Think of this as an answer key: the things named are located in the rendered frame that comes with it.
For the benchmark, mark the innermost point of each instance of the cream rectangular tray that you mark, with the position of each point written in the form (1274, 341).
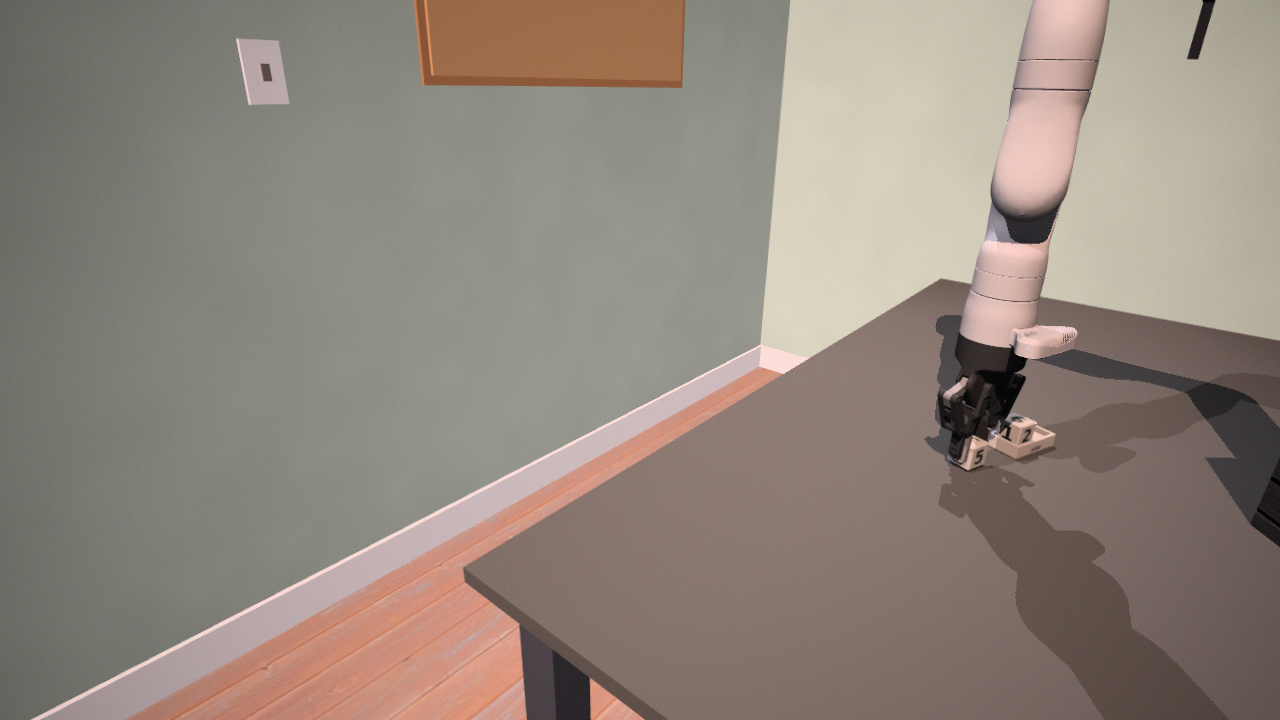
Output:
(1017, 451)

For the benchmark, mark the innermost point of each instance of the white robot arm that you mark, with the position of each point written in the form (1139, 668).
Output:
(1055, 72)

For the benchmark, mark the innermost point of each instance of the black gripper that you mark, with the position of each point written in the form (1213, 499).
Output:
(980, 382)

